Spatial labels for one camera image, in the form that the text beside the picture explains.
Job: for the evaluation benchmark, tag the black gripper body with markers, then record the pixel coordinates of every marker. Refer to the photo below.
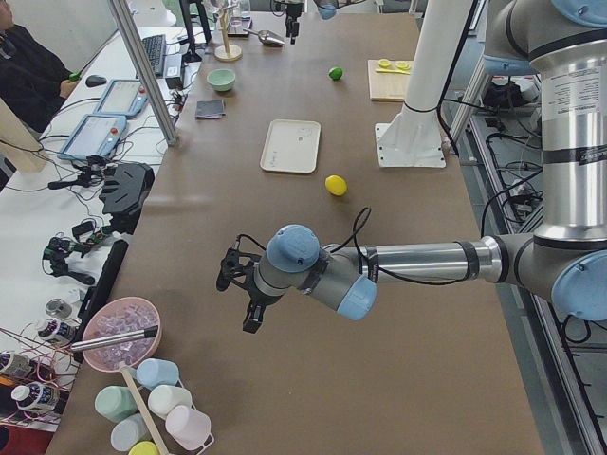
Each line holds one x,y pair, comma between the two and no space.
290,15
254,300

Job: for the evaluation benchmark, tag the green lime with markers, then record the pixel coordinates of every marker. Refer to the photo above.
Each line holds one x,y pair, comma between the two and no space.
335,73

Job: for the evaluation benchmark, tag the yellow lemon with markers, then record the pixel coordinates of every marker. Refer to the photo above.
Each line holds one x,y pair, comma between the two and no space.
336,185

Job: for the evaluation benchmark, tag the white rabbit tray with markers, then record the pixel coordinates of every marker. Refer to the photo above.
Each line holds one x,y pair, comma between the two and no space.
291,146

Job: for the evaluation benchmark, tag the metal scoop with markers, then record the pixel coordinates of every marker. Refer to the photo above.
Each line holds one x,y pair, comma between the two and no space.
266,37

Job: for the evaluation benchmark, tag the wooden mug tree stand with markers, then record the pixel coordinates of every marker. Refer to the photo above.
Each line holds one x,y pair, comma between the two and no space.
227,52

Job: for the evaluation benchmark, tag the mint green bowl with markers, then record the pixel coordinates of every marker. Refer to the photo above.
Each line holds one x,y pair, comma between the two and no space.
221,79

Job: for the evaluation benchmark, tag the yellow plastic knife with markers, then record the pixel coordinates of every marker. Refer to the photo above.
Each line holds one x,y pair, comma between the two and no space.
392,71

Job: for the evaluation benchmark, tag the metal tongs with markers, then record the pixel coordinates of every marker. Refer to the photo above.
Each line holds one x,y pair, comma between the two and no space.
100,342

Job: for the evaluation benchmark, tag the wooden cutting board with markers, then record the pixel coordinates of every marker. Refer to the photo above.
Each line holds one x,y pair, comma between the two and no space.
387,87

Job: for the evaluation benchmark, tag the light blue cup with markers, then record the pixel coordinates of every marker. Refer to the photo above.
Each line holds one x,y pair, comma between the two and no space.
153,372

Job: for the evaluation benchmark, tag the white cup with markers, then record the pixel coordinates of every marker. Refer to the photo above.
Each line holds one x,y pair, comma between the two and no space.
163,398

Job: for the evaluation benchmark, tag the grey folded cloth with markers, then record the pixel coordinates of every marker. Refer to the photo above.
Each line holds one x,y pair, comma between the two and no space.
209,109

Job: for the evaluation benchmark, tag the pink cup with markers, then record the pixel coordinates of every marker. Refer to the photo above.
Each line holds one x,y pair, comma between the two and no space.
191,428

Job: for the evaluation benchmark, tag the pink bowl with ice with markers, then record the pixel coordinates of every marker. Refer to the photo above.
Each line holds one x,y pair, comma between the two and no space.
117,318

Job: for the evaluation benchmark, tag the black keyboard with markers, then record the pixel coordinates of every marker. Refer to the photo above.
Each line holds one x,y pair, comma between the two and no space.
154,47

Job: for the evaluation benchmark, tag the grey blue cup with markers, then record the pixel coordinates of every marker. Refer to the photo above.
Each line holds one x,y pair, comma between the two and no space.
129,432

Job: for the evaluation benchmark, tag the mint green cup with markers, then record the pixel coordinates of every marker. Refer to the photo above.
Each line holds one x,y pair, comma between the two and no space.
115,403

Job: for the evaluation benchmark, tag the yellow cup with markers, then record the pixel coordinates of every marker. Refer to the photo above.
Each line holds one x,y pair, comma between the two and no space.
144,448

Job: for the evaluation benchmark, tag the black headset device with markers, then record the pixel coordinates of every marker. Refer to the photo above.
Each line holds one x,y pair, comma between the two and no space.
125,188

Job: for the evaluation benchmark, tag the blue teach pendant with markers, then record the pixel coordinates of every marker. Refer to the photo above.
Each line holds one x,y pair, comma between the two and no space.
96,134
122,97

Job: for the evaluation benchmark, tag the black computer mouse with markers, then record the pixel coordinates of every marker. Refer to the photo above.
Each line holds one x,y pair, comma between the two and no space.
94,81

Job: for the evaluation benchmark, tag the person in black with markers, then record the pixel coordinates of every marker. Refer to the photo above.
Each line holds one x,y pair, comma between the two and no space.
34,81

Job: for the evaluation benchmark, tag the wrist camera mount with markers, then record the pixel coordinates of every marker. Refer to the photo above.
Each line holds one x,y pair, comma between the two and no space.
237,267

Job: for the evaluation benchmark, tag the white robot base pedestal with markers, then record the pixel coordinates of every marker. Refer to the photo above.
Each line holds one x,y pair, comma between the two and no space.
413,139

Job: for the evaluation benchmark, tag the aluminium frame post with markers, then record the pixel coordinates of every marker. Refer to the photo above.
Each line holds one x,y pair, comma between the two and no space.
135,49

